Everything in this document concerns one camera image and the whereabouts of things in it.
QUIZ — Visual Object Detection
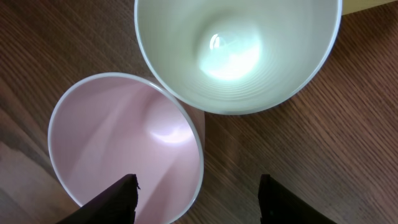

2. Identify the pink plastic cup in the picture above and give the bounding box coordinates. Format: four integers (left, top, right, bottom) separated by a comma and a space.
48, 72, 205, 223

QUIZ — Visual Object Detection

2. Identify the cream plastic cup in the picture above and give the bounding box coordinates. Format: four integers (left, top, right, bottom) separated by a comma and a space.
134, 0, 343, 115

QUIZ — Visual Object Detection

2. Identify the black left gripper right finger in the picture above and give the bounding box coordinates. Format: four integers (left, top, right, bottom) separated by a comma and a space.
258, 174, 336, 224

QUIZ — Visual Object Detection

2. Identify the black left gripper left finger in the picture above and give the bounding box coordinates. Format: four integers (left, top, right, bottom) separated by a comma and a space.
57, 174, 140, 224

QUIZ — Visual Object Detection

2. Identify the yellow plastic cup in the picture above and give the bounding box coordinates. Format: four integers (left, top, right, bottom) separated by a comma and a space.
342, 0, 396, 15

